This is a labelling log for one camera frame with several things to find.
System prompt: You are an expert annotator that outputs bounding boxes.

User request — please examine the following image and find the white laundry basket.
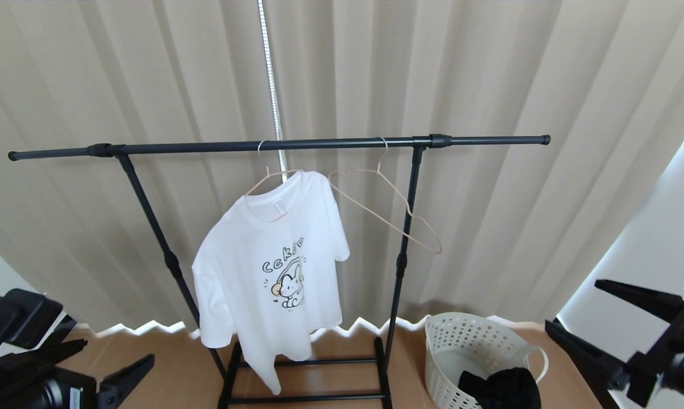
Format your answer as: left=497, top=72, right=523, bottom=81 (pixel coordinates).
left=424, top=311, right=549, bottom=409

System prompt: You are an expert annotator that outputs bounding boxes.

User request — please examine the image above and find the beige curtain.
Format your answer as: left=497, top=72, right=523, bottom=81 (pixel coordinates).
left=0, top=0, right=684, bottom=341

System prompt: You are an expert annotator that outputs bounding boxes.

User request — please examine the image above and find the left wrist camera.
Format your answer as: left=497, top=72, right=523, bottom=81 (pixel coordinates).
left=0, top=289, right=78, bottom=360

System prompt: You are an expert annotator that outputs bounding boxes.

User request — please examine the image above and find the white printed shirt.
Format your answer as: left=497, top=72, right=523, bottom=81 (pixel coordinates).
left=191, top=169, right=351, bottom=396

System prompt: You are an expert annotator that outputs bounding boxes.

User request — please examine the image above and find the black clothes rack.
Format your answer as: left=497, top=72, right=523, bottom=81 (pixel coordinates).
left=8, top=133, right=552, bottom=409

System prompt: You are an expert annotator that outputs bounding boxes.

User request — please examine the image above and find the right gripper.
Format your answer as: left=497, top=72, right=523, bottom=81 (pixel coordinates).
left=545, top=266, right=684, bottom=408

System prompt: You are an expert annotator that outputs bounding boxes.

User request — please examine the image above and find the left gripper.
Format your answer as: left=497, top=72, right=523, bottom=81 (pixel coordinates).
left=0, top=339, right=156, bottom=409

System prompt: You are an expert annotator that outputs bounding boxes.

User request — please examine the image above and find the pink clothes hanger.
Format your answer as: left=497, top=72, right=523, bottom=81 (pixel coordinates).
left=327, top=136, right=443, bottom=256
left=244, top=140, right=303, bottom=197

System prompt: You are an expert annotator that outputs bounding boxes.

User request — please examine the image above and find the black garment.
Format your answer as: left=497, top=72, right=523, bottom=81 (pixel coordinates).
left=458, top=367, right=542, bottom=409

